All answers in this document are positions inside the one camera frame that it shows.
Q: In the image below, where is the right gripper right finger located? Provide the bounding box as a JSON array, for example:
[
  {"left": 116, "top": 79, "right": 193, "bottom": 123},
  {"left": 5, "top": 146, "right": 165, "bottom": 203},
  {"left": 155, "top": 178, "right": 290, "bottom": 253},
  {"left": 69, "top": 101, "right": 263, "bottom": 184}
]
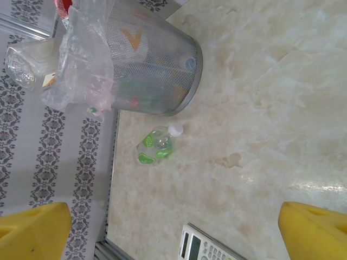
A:
[{"left": 280, "top": 201, "right": 347, "bottom": 260}]

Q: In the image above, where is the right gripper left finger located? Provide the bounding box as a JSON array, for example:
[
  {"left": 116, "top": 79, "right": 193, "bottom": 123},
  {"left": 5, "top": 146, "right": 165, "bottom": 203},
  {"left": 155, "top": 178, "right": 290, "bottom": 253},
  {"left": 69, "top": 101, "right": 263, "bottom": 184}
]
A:
[{"left": 0, "top": 202, "right": 73, "bottom": 260}]

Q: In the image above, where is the orange green label bottle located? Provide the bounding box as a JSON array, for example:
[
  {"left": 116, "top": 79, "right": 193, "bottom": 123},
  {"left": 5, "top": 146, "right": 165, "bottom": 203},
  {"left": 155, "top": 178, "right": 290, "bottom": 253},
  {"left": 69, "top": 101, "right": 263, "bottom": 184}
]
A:
[{"left": 4, "top": 37, "right": 61, "bottom": 95}]

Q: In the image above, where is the white label orange mark bottle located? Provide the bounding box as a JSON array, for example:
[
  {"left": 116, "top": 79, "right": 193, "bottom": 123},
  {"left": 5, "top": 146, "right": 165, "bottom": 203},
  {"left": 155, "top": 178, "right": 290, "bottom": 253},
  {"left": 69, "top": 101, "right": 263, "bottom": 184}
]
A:
[{"left": 110, "top": 25, "right": 152, "bottom": 64}]

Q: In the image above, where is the white red print label bottle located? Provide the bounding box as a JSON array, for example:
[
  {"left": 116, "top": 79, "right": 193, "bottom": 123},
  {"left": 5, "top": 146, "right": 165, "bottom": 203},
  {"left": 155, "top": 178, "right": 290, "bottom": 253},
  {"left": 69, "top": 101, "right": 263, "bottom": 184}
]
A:
[{"left": 53, "top": 0, "right": 75, "bottom": 28}]

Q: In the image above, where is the clear plastic bin liner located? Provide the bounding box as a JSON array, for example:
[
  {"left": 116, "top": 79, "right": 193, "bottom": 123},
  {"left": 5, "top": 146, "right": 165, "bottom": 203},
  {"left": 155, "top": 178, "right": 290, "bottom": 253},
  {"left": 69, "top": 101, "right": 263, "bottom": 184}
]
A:
[{"left": 40, "top": 0, "right": 116, "bottom": 113}]

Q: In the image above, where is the grey metal mesh bin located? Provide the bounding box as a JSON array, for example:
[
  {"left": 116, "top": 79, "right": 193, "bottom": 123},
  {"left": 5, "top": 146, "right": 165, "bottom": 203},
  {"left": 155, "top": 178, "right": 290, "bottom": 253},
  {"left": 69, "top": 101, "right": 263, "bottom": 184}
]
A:
[{"left": 67, "top": 0, "right": 204, "bottom": 118}]

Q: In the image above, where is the white scientific calculator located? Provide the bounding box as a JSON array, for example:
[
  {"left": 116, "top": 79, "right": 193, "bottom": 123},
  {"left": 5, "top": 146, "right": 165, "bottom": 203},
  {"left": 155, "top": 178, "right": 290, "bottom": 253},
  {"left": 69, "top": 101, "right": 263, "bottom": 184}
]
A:
[{"left": 178, "top": 223, "right": 240, "bottom": 260}]

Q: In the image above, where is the green label clear bottle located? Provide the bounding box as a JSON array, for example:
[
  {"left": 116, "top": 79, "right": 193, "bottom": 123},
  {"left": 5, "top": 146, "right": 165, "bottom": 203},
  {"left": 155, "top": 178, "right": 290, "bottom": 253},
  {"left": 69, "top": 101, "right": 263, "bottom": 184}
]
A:
[{"left": 136, "top": 122, "right": 184, "bottom": 165}]

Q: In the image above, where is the aluminium side rail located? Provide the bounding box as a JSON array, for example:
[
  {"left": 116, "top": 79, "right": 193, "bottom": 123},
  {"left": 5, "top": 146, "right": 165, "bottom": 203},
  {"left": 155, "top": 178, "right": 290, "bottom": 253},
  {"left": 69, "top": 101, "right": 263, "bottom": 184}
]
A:
[{"left": 93, "top": 109, "right": 121, "bottom": 260}]

